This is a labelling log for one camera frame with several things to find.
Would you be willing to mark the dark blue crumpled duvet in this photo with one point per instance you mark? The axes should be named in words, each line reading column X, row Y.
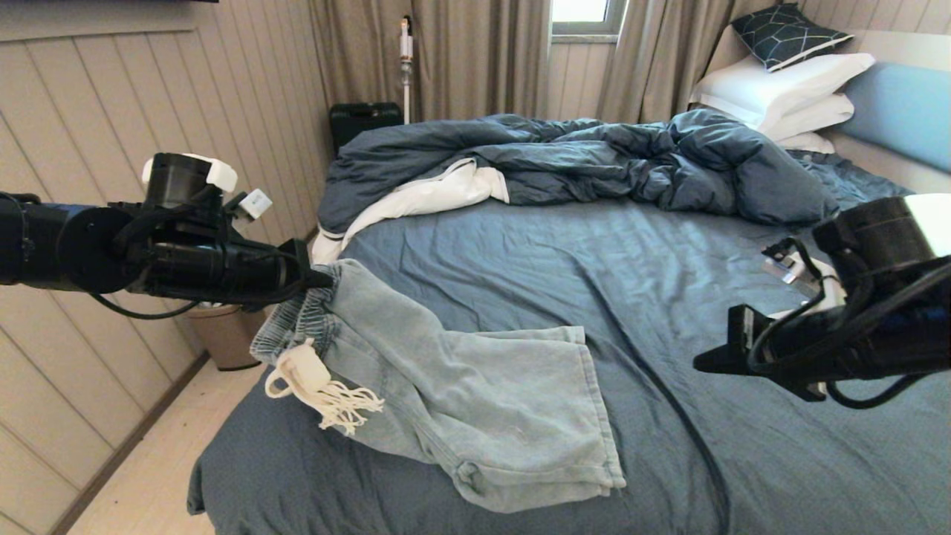
column 631, row 160

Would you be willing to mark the brown trash bin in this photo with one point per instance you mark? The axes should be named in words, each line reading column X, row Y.
column 226, row 338

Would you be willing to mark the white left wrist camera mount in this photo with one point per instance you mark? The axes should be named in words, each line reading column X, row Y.
column 223, row 174

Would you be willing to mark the blue bed sheet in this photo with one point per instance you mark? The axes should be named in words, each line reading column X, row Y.
column 631, row 260

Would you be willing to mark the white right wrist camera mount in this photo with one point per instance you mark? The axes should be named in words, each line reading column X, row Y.
column 799, row 275

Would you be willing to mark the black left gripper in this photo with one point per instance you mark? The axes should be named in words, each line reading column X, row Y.
column 208, row 267

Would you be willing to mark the beige headboard panel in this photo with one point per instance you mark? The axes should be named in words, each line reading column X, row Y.
column 906, row 44

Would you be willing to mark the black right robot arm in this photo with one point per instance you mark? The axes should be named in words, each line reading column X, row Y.
column 932, row 327

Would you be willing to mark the blue headboard cushion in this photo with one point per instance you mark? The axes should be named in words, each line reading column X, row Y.
column 903, row 108

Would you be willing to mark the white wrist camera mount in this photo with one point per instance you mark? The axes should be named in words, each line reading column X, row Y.
column 799, row 275
column 223, row 174

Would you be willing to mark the beige curtain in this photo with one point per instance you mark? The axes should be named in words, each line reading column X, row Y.
column 475, row 59
column 654, row 59

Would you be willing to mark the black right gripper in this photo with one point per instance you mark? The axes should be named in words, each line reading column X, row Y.
column 854, row 327

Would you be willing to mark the white pillow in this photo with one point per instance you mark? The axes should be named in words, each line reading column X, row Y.
column 813, row 115
column 784, row 82
column 932, row 223
column 810, row 143

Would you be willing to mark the white stick vacuum cleaner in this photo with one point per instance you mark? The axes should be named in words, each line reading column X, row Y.
column 406, row 48

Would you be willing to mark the dark patterned cushion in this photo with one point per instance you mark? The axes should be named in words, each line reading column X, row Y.
column 784, row 36

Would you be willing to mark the light blue denim shorts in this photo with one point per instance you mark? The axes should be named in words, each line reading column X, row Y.
column 475, row 394

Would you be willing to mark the window with grey frame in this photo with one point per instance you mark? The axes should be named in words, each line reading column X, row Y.
column 583, row 11

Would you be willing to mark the black hard case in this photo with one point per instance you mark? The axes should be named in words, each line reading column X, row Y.
column 364, row 120

